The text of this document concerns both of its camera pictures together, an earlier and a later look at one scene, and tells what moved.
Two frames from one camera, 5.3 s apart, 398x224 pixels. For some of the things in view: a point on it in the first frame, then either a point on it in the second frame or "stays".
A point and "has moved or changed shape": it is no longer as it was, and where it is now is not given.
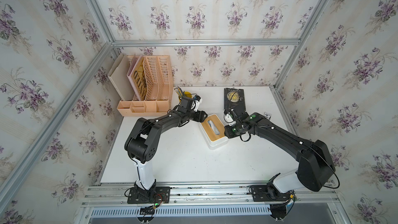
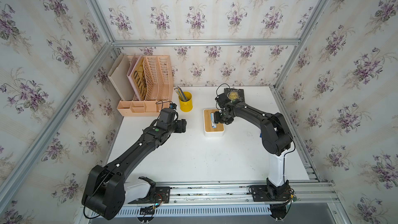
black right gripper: (227, 134) to (216, 119)
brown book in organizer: (137, 78) stays
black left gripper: (199, 116) to (181, 125)
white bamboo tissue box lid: (214, 127) has moved or changed shape
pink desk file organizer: (152, 83) stays
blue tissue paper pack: (213, 127) to (213, 124)
